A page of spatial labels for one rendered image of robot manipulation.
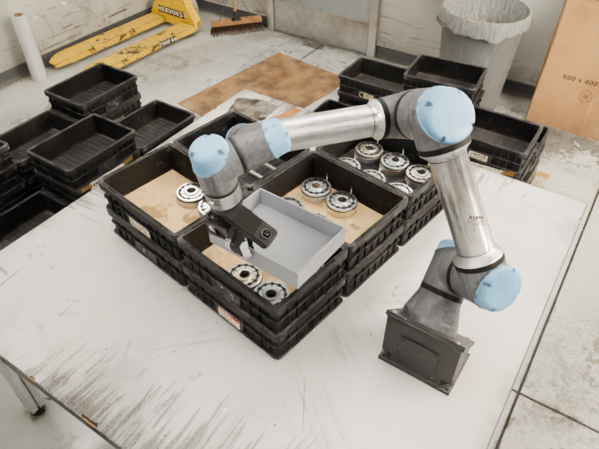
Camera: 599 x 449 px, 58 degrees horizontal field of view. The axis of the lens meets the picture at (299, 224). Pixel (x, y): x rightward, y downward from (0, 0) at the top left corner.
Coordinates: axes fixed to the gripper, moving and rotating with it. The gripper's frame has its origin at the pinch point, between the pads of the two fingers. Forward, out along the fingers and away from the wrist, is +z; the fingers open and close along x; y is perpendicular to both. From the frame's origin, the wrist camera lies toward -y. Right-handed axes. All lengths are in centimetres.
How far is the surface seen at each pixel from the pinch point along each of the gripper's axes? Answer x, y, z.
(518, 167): -135, -41, 92
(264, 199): -19.4, 9.7, 6.7
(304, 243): -11.1, -7.3, 6.2
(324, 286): -12.1, -10.3, 27.3
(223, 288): 2.3, 13.1, 22.8
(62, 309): 26, 59, 33
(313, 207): -41, 10, 36
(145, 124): -91, 149, 94
